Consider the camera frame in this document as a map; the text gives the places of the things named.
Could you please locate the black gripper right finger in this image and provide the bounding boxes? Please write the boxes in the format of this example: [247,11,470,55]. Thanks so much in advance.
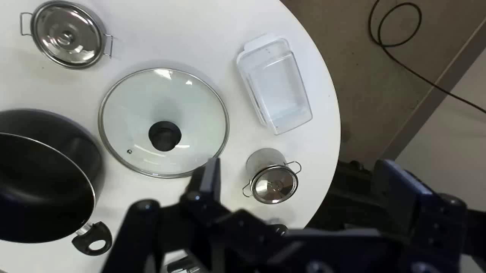
[372,158,467,246]

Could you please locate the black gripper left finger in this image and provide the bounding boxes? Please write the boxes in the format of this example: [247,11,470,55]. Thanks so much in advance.
[180,156,240,231]

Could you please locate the small silver pot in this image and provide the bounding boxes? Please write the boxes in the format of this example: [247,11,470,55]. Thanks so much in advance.
[241,147,303,207]

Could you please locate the glass lid with black knob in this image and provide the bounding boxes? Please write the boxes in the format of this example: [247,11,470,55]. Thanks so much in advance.
[97,65,230,179]

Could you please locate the clear plastic container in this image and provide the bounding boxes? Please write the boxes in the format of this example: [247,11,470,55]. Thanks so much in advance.
[233,34,314,135]

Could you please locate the black non-stick pan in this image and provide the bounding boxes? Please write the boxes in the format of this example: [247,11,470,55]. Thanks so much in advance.
[0,108,113,257]

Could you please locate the black cable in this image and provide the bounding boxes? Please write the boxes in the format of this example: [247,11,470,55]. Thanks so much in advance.
[367,0,486,116]

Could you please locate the silver pot with wire handles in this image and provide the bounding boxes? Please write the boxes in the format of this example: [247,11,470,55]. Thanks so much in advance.
[18,0,115,70]

